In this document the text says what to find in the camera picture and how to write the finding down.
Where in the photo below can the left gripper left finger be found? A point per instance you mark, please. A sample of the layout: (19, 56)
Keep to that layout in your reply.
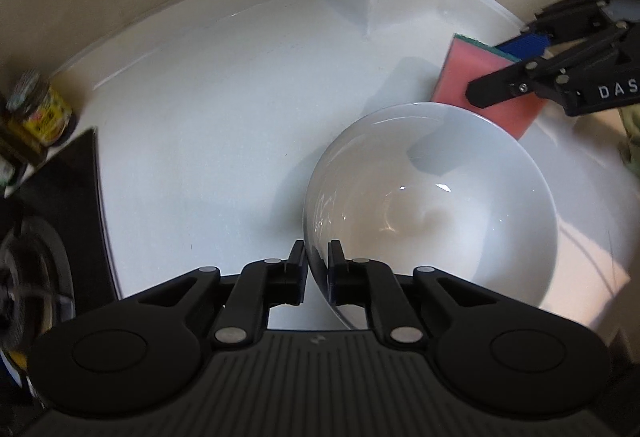
(232, 309)

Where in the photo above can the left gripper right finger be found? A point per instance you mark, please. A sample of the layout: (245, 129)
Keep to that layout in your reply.
(416, 308)

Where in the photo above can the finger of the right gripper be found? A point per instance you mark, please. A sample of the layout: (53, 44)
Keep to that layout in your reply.
(556, 25)
(516, 80)

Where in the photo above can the green cloth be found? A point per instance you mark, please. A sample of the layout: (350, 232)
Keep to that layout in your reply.
(630, 148)

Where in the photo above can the jar with yellow label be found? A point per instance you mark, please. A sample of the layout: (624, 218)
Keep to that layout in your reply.
(41, 110)

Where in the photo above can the pink and green sponge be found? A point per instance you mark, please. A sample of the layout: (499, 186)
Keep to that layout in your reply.
(468, 59)

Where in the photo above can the black gas stove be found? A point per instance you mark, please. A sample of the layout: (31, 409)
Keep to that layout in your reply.
(56, 258)

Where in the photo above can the white ceramic bowl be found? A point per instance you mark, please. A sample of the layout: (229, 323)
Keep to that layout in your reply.
(428, 184)

